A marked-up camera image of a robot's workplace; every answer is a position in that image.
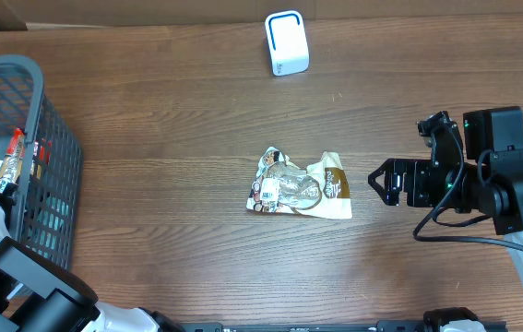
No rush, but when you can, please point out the red San Remo spaghetti pack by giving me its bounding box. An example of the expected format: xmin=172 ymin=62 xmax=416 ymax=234
xmin=0 ymin=127 xmax=51 ymax=193

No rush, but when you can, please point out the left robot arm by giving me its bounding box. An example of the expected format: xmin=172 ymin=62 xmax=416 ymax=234
xmin=0 ymin=193 xmax=184 ymax=332

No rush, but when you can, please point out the brown cardboard backdrop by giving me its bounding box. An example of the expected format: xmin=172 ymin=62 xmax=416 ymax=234
xmin=0 ymin=0 xmax=523 ymax=30

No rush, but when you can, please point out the grey plastic mesh basket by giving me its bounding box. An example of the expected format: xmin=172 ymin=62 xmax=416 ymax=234
xmin=0 ymin=54 xmax=83 ymax=269

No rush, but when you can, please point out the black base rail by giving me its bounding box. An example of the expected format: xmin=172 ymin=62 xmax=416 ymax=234
xmin=182 ymin=319 xmax=509 ymax=332

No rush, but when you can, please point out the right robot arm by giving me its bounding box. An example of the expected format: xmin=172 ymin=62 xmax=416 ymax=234
xmin=368 ymin=106 xmax=523 ymax=286

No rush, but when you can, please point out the brown white snack bag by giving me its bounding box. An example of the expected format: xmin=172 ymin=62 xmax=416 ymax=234
xmin=246 ymin=147 xmax=352 ymax=219

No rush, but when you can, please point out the white barcode scanner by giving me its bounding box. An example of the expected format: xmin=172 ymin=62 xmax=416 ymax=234
xmin=265 ymin=10 xmax=310 ymax=77

